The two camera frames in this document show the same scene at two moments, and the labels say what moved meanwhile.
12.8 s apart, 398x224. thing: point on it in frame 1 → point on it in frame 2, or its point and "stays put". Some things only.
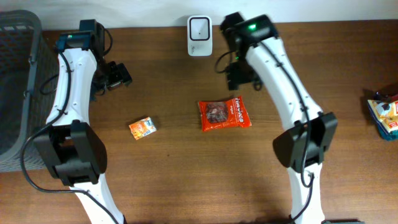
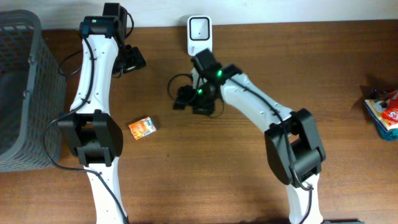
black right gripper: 233,79 → 187,93
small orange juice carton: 142,127 stays put
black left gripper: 115,70 → 140,61
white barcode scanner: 199,35 stays put
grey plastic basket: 28,88 stays put
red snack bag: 219,114 → 390,114
